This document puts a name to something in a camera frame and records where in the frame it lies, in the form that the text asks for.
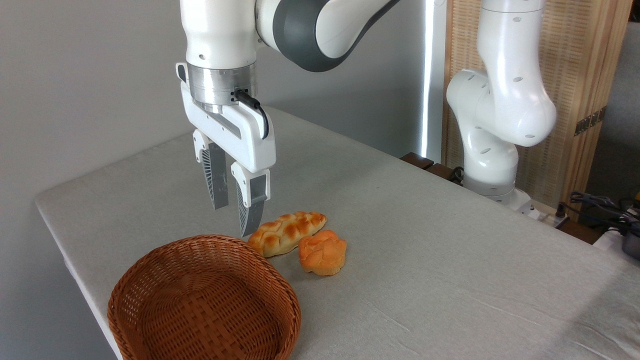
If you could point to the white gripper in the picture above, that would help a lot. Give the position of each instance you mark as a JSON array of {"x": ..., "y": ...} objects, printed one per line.
[{"x": 250, "y": 142}]

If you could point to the round orange bread bun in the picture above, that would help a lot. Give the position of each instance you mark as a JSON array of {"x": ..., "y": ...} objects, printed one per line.
[{"x": 322, "y": 252}]

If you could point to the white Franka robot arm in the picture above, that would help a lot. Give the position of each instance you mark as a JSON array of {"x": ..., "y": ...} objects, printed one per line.
[{"x": 500, "y": 100}]

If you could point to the long braided bread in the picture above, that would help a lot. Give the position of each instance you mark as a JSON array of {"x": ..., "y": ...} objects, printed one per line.
[{"x": 285, "y": 232}]

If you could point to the brown wicker basket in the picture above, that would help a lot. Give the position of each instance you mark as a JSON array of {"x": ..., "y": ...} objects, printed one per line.
[{"x": 200, "y": 300}]

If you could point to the dark brown wooden block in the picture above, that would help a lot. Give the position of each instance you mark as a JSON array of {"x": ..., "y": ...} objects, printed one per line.
[
  {"x": 442, "y": 172},
  {"x": 417, "y": 160}
]

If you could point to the grey tablecloth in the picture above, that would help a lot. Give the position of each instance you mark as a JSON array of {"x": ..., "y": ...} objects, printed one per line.
[{"x": 450, "y": 275}]

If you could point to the metal screen hinge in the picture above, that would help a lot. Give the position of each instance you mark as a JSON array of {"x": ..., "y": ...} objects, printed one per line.
[{"x": 590, "y": 121}]

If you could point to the wooden folding screen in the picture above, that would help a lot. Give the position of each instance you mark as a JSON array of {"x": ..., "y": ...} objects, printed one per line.
[{"x": 580, "y": 50}]

